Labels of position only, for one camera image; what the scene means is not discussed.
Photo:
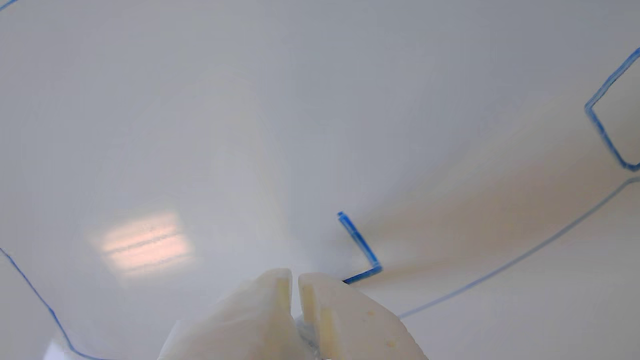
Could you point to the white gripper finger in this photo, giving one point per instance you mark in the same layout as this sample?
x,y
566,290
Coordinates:
x,y
350,327
240,325

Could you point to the large whiteboard with metal frame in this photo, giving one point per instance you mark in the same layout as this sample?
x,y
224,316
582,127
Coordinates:
x,y
200,100

